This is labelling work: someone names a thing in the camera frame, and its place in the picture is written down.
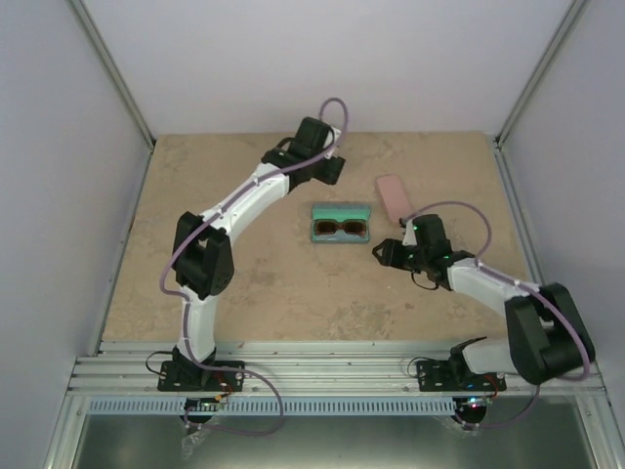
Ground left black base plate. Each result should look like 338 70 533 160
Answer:
157 361 245 393

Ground left corner aluminium post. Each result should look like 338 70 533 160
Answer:
66 0 156 151

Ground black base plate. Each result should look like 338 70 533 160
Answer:
415 360 507 393
157 361 245 393

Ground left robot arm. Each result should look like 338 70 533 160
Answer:
164 117 347 390

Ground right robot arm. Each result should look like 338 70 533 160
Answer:
372 214 596 390

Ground right corner aluminium post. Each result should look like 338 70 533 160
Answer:
493 0 590 149

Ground corner aluminium post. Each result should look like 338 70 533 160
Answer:
493 0 590 149
66 0 156 151

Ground brown rectangular sunglasses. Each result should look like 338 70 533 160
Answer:
313 220 367 238

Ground pink glasses case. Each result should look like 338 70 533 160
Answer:
375 174 413 226

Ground aluminium rail frame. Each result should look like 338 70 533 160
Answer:
45 133 623 468

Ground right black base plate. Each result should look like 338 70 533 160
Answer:
415 360 507 393

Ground blue-grey glasses case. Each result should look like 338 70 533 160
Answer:
311 202 371 244

